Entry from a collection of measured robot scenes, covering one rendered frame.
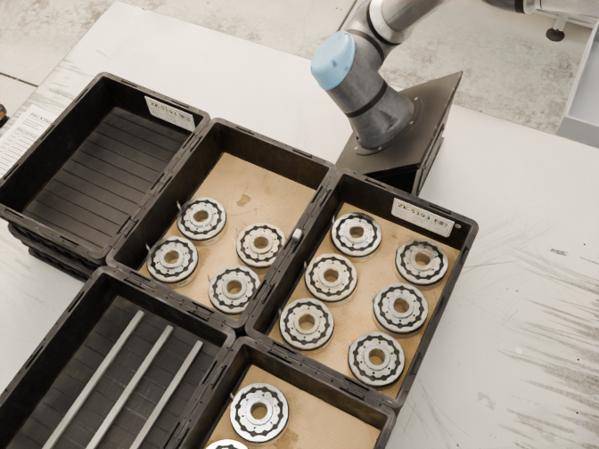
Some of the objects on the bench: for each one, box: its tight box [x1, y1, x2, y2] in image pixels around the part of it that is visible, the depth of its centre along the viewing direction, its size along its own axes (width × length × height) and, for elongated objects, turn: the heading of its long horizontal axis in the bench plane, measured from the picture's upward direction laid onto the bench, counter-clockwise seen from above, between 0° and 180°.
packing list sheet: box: [0, 104, 58, 178], centre depth 154 cm, size 33×23×1 cm
